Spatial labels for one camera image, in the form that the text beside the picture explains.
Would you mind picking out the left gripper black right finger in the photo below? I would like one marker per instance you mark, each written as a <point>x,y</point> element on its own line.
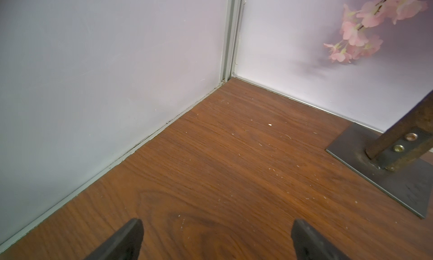
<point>309,244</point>

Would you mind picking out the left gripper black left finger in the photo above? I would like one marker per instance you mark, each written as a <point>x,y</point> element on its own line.
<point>124,244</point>

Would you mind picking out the pink cherry blossom tree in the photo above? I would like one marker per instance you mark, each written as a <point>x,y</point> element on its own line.
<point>392,162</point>

